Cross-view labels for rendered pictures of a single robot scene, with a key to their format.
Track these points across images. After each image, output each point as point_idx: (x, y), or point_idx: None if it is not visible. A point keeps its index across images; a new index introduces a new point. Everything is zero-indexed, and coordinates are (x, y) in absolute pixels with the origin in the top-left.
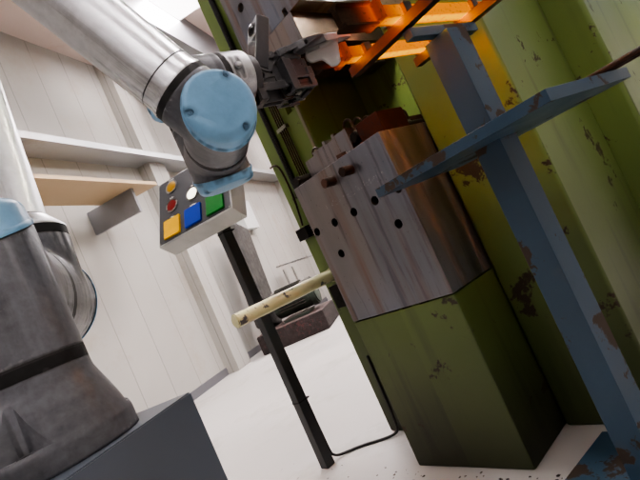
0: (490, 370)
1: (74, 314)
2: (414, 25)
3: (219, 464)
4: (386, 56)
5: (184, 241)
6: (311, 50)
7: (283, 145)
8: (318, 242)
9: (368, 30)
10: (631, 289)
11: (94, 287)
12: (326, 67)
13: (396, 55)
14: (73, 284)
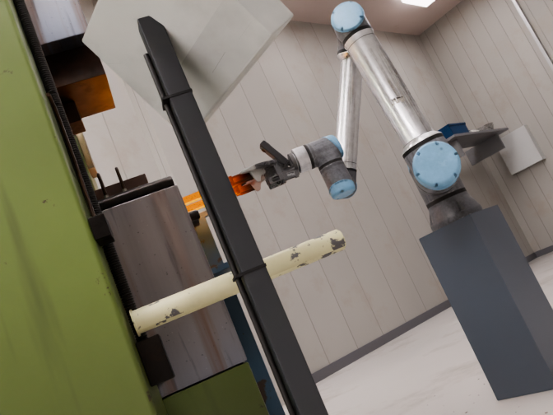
0: None
1: (425, 191)
2: (96, 188)
3: (429, 261)
4: (197, 198)
5: (258, 56)
6: (261, 176)
7: (49, 103)
8: (204, 253)
9: (243, 193)
10: None
11: (415, 176)
12: (243, 181)
13: (187, 202)
14: (416, 184)
